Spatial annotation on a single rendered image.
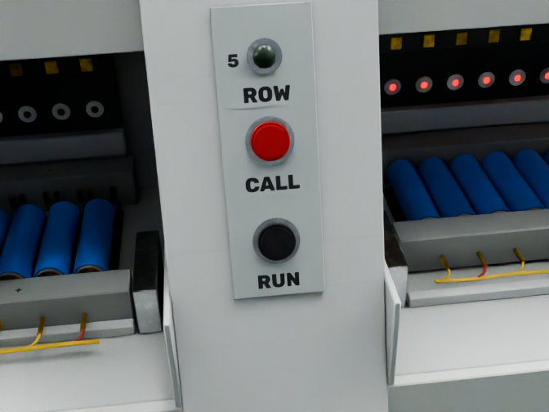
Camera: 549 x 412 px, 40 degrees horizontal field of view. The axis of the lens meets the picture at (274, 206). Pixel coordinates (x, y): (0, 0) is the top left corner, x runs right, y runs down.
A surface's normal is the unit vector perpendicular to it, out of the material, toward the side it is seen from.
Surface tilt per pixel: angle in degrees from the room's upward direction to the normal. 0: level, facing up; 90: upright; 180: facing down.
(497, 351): 19
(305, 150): 90
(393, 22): 109
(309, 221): 90
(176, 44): 90
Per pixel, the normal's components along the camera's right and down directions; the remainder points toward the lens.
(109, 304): 0.11, 0.55
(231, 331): 0.10, 0.26
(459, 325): -0.03, -0.83
